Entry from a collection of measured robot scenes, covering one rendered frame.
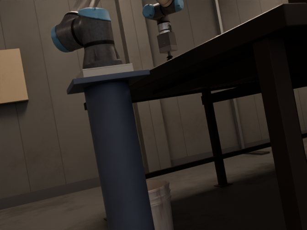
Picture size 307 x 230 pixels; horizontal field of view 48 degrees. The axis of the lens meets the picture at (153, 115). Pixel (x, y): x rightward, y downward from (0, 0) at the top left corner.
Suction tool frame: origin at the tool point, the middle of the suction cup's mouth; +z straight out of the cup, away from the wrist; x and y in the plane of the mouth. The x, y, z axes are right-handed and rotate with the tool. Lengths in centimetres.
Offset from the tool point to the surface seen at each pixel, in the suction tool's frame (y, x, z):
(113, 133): -24, 77, 34
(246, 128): 101, -299, 68
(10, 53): 243, -42, -69
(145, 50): 158, -174, -55
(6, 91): 249, -33, -27
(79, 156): 225, -98, 60
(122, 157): -25, 76, 43
